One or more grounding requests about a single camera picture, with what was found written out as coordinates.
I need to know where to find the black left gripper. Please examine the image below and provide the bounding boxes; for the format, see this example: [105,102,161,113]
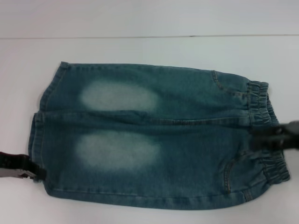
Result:
[0,151,47,183]

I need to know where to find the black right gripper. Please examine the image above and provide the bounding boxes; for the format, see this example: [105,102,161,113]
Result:
[249,120,299,154]

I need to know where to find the blue denim shorts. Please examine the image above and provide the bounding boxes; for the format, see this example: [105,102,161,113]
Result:
[28,61,292,203]

